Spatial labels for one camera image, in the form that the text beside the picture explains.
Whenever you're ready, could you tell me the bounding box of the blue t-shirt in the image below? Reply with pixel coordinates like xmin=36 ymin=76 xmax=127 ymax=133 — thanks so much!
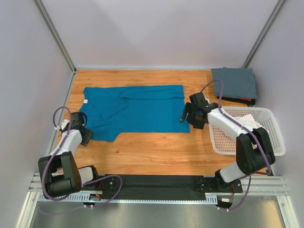
xmin=80 ymin=85 xmax=190 ymax=142

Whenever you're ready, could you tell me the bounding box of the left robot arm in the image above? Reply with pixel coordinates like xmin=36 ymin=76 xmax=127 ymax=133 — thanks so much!
xmin=38 ymin=112 xmax=100 ymax=201

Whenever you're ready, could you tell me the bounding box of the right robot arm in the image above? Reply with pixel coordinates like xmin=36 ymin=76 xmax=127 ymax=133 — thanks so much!
xmin=180 ymin=92 xmax=276 ymax=192

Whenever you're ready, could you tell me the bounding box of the white plastic basket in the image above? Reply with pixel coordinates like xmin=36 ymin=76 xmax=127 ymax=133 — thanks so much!
xmin=209 ymin=106 xmax=286 ymax=156

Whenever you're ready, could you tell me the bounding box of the folded grey t-shirt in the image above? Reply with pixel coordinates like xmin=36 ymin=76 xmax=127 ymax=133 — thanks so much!
xmin=211 ymin=67 xmax=257 ymax=99

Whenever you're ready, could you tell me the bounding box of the white t-shirt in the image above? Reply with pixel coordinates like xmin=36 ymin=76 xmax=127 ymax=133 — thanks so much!
xmin=234 ymin=114 xmax=270 ymax=148

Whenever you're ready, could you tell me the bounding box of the folded dark red t-shirt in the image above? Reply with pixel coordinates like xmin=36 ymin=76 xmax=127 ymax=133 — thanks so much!
xmin=222 ymin=97 xmax=256 ymax=107

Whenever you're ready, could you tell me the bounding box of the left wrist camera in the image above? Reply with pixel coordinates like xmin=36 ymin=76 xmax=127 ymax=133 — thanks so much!
xmin=55 ymin=119 xmax=70 ymax=131

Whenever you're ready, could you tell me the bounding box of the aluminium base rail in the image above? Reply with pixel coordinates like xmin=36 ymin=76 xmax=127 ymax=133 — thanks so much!
xmin=18 ymin=172 xmax=300 ymax=228

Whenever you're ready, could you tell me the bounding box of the left frame post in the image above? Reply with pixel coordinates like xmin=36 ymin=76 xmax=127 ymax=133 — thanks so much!
xmin=32 ymin=0 xmax=77 ymax=73

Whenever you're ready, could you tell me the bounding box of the frame post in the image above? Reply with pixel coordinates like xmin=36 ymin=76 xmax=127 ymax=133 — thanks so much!
xmin=32 ymin=0 xmax=77 ymax=73
xmin=241 ymin=0 xmax=287 ymax=68

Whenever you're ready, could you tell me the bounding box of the right frame post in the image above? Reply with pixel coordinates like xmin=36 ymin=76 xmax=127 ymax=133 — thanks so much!
xmin=241 ymin=0 xmax=287 ymax=68

